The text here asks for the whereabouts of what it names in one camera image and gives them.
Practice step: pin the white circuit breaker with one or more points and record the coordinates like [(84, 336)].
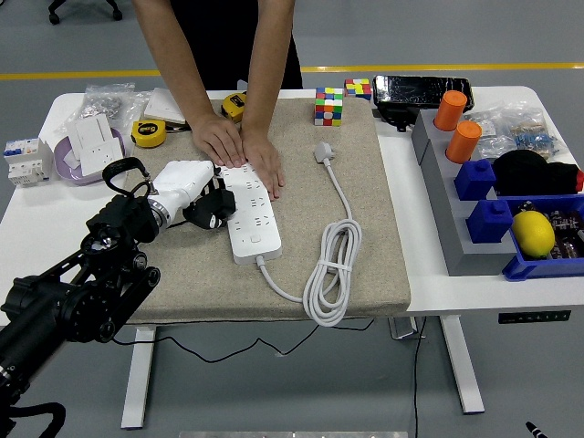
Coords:
[(27, 162)]

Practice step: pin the dark flat pad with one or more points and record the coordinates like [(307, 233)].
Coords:
[(178, 127)]

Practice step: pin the person's left hand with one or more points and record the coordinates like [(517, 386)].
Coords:
[(264, 159)]

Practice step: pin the purple bowl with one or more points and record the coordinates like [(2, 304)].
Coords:
[(64, 169)]

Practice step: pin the white power strip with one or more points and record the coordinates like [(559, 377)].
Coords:
[(255, 237)]

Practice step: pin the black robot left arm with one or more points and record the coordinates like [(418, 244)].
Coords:
[(118, 223)]

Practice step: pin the grey box under table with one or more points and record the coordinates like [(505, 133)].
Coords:
[(403, 328)]

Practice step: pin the white switch panel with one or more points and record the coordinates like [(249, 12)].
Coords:
[(159, 107)]

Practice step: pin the grey stepped block holder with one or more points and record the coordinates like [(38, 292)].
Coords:
[(449, 228)]

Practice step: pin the person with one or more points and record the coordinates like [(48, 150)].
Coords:
[(228, 36)]

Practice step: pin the orange cylinder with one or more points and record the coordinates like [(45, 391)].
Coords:
[(463, 141), (450, 109)]

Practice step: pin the white table leg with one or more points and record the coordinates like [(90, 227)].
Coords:
[(137, 378), (463, 365)]

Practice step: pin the plastic bag of resistors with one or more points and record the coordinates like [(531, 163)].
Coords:
[(534, 132)]

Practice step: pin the person's right forearm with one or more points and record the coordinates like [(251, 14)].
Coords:
[(175, 59)]

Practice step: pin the black device stand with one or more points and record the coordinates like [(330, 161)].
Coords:
[(397, 117)]

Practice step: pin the clear plastic parts bag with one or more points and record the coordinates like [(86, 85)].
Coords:
[(490, 137)]

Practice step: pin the blue square block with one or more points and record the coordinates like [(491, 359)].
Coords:
[(474, 180), (488, 221)]

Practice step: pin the black cloth with red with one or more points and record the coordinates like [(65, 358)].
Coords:
[(524, 169)]

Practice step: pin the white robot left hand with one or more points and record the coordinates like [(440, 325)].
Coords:
[(182, 182)]

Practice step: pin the grey-brown mat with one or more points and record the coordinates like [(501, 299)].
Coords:
[(205, 283)]

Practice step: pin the small colourful puzzle cube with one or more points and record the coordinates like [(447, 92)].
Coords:
[(358, 89)]

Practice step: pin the white wall socket panel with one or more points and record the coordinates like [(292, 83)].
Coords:
[(102, 153)]

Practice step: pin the black plug adapter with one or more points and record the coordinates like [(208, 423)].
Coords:
[(223, 201)]

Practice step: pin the black office chair base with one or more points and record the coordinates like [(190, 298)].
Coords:
[(84, 5)]

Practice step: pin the black table control panel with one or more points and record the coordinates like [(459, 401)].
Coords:
[(534, 317)]

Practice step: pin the yellow lemon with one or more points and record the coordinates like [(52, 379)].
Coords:
[(533, 235)]

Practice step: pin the person's right hand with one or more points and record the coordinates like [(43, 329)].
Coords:
[(219, 139)]

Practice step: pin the blue plastic bin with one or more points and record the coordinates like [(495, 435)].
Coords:
[(524, 269)]

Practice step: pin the yellow tape measure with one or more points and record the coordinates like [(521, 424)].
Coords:
[(233, 107), (148, 133)]

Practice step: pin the plastic bag of screws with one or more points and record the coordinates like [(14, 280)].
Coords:
[(107, 105)]

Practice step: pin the person's left forearm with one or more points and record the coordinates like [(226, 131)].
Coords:
[(267, 68)]

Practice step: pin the large colourful puzzle cube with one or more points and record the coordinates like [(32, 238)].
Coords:
[(328, 107)]

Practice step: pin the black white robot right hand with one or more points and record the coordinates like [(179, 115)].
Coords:
[(534, 430)]

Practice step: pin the shiny black flat device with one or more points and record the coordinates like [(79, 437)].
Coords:
[(420, 91)]

